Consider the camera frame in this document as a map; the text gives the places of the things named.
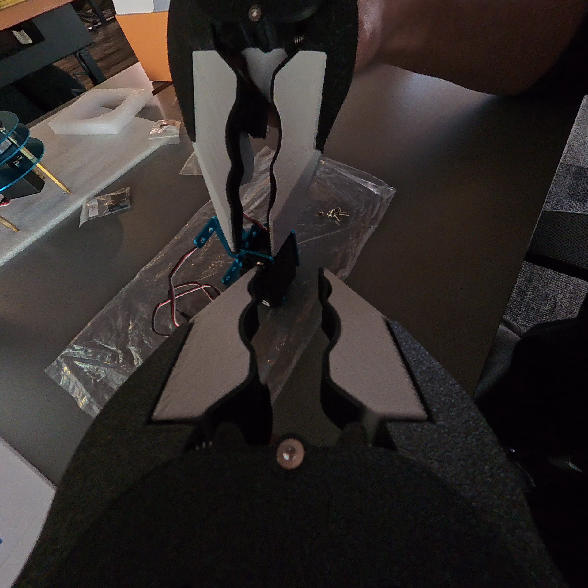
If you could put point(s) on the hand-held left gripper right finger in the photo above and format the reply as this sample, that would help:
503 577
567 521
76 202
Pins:
376 367

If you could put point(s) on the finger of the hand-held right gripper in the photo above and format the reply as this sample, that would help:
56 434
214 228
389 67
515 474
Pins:
301 119
211 128

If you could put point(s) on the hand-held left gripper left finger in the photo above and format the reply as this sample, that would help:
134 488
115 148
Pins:
202 367

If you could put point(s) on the person's right forearm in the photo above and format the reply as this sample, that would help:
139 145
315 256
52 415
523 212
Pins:
459 41

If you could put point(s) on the blue toy robot arm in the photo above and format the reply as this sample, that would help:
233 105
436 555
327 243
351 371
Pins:
18 151

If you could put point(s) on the grey desk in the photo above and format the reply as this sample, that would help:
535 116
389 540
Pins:
436 206

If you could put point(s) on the small clear parts bag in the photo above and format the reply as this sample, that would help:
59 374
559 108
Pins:
165 129

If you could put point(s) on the orange cardboard box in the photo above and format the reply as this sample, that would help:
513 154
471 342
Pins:
151 50

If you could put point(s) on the clear plastic bag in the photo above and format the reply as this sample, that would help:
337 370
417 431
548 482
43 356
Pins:
115 349

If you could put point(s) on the cluster of small screws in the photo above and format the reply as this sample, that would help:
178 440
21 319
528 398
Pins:
334 213

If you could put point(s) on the white foam sheet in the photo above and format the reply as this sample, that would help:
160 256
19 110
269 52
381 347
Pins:
92 160

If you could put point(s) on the small bag of black parts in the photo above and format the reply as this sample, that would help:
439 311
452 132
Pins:
103 204

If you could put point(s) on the wooden table with dark panel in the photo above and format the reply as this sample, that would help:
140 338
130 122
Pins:
41 50

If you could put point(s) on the open instruction manual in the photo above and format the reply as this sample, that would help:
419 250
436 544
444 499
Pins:
18 505

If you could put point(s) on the black office chair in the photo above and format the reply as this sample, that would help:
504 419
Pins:
560 229

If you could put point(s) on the white foam frame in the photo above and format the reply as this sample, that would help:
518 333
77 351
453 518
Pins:
73 121

